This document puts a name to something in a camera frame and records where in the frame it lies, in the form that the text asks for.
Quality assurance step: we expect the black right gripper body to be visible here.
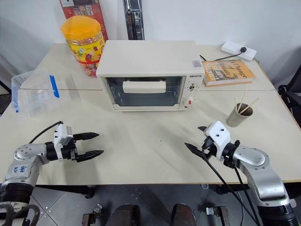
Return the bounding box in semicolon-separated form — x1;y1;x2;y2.
200;136;217;157

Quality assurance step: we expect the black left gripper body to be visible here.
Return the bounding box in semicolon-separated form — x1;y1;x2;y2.
60;140;79;163

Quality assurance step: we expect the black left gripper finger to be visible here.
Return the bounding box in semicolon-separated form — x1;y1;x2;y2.
73;132;100;142
76;150;105;163

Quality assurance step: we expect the white toaster oven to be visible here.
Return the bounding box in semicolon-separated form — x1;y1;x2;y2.
96;40;205;113

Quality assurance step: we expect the white and red timer knob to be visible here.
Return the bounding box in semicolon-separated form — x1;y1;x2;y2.
182;96;196;109

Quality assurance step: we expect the metal cup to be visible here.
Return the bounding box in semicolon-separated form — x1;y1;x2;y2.
226;102;254;128

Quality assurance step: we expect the wooden stick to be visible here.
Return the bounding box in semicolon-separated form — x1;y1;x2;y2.
239;98;260;114
238;91;247;112

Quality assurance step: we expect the orange book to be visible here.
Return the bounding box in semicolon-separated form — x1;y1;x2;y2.
201;59;257;88

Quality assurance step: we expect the dark rounded shape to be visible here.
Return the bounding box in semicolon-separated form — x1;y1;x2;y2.
171;203;196;226
110;204;141;226

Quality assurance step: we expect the clear box with blue clips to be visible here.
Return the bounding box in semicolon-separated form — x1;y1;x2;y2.
11;70;62;118

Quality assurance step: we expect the clear candy jar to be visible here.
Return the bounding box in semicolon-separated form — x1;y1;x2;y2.
65;30;106;78

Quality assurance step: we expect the white power strip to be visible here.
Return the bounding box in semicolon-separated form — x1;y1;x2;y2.
221;40;258;62

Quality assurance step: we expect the black chair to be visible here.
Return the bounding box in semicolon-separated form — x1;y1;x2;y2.
278;70;301;130

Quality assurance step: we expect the orange jar lid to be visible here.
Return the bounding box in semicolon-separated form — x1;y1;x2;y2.
60;16;103;37

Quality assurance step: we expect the red cardboard box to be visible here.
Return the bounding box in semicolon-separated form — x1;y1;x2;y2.
59;0;110;44

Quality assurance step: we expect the black and chrome package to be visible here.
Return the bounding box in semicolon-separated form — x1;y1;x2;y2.
123;0;145;41

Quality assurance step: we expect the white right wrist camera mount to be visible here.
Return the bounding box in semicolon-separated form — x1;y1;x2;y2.
203;121;234;162

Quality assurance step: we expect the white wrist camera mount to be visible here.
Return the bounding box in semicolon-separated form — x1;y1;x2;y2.
53;124;74;149
203;121;234;162

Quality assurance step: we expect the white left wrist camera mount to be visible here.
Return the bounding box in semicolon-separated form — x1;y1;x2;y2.
53;124;74;149

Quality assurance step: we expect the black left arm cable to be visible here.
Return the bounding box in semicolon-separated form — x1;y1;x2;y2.
28;121;64;144

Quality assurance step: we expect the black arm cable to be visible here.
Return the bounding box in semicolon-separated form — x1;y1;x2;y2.
201;138;263;226
28;121;64;144

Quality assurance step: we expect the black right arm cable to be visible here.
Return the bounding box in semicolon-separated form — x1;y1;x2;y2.
201;138;263;226

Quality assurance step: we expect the black looped hose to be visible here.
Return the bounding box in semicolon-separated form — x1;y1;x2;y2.
0;203;41;226

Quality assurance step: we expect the glass oven door with handle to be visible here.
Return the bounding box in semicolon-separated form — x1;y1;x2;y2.
103;75;187;111

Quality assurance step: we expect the black power cord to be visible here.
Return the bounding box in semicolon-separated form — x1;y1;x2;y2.
199;52;243;63

